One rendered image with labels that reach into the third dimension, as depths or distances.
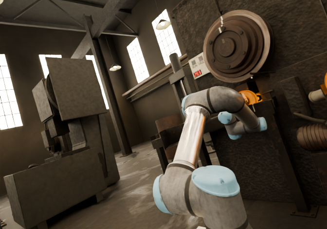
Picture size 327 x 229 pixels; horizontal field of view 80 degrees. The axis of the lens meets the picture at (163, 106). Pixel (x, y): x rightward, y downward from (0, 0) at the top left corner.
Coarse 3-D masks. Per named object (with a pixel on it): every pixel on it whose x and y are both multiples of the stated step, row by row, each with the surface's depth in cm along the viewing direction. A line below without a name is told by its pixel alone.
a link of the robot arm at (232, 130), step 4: (224, 124) 116; (228, 124) 113; (232, 124) 113; (236, 124) 113; (240, 124) 111; (228, 128) 114; (232, 128) 113; (236, 128) 112; (240, 128) 111; (228, 132) 116; (232, 132) 114; (236, 132) 113; (240, 132) 112; (244, 132) 111; (232, 136) 115; (236, 136) 114; (240, 136) 115
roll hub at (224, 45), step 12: (228, 24) 122; (216, 36) 129; (228, 36) 125; (240, 36) 118; (216, 48) 132; (228, 48) 124; (240, 48) 120; (216, 60) 132; (228, 60) 127; (240, 60) 121
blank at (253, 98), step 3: (246, 90) 133; (243, 93) 135; (246, 93) 133; (249, 93) 132; (252, 93) 130; (246, 96) 133; (249, 96) 132; (252, 96) 131; (255, 96) 130; (249, 99) 132; (252, 99) 131; (255, 99) 129; (252, 102) 131; (255, 102) 129
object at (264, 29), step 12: (228, 12) 130; (240, 12) 124; (252, 12) 119; (216, 24) 137; (264, 24) 116; (264, 36) 117; (204, 48) 147; (264, 48) 118; (204, 60) 149; (264, 60) 119; (252, 72) 125
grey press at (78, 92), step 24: (72, 72) 321; (48, 96) 295; (72, 96) 309; (96, 96) 342; (48, 120) 329; (72, 120) 350; (96, 120) 359; (48, 144) 340; (72, 144) 366; (96, 144) 345
